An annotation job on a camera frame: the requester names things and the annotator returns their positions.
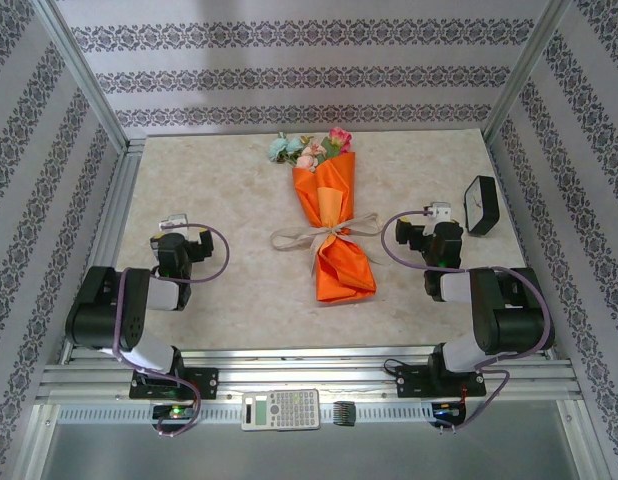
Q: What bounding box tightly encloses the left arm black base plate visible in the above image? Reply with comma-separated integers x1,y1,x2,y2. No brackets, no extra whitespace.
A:
128,367,220,401

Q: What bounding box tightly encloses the peach fake flower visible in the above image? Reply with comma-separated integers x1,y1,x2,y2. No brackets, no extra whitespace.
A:
294,139,330,174

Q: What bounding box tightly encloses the left aluminium corner post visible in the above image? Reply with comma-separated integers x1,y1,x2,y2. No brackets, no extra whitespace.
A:
31,0,130,151

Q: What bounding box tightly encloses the aluminium front frame rail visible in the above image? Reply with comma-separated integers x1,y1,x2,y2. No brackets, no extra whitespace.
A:
36,349,583,401

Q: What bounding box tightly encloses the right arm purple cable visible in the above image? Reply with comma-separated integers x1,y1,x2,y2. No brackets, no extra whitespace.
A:
380,210,553,436

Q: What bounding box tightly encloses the right aluminium side rail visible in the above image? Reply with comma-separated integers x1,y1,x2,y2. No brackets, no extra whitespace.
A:
483,134,558,359

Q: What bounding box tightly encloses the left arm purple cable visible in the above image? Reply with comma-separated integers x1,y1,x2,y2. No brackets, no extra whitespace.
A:
110,222,233,440

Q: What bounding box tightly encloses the perforated metal cable duct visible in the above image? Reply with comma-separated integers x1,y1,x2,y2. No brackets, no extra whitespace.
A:
56,402,565,425

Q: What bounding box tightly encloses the light blue fake flower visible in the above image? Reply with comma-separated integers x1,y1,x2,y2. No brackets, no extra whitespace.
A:
267,132,305,164

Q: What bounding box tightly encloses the right aluminium corner post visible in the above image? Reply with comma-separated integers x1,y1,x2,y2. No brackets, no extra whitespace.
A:
481,0,573,146

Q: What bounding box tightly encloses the black alarm clock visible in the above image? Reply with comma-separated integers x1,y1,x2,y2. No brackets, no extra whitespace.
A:
462,175,501,236

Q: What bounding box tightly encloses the aluminium side rail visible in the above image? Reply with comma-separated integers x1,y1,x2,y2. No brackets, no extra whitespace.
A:
483,134,558,359
61,139,145,364

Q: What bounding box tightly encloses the left controller board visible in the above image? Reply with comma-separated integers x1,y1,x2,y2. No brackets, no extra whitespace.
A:
152,404,196,420

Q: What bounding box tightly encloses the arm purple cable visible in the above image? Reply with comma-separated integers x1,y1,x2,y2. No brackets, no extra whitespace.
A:
380,210,553,436
110,222,233,440

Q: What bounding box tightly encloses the aluminium corner post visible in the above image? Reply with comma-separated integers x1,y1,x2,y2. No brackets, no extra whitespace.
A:
31,0,130,151
481,0,573,146

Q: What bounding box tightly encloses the orange wrapping paper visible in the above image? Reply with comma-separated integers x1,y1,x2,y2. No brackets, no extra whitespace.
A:
291,151,379,304

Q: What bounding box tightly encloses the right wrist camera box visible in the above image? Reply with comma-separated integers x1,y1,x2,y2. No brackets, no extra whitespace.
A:
422,201,453,236

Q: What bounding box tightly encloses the grey calculator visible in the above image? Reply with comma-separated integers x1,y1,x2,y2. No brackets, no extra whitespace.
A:
240,388,321,432

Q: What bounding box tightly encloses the cream printed ribbon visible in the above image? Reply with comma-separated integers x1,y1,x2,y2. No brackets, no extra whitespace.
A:
269,212,385,276

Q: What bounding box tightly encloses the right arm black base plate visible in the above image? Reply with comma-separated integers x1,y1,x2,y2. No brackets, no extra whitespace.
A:
394,363,488,400

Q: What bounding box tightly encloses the left aluminium side rail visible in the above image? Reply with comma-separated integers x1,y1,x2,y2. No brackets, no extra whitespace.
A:
61,139,145,364

